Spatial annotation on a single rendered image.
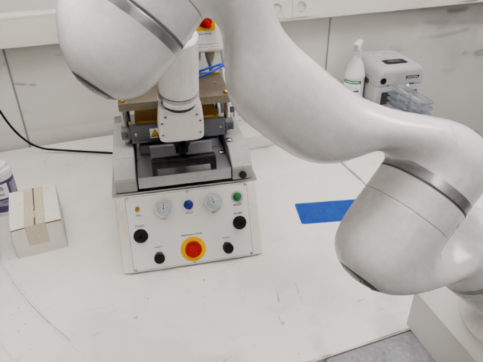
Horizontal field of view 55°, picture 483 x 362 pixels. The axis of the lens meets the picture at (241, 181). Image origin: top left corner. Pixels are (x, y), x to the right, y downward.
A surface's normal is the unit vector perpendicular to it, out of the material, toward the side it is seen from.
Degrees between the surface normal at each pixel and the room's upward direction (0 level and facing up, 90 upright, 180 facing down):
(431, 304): 46
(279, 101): 83
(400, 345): 0
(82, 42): 64
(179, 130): 109
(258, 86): 82
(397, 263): 72
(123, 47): 76
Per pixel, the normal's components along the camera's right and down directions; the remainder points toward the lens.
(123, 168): 0.13, -0.31
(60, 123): 0.34, 0.50
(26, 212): 0.00, -0.86
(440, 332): -0.95, 0.16
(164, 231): 0.19, 0.11
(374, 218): -0.56, -0.36
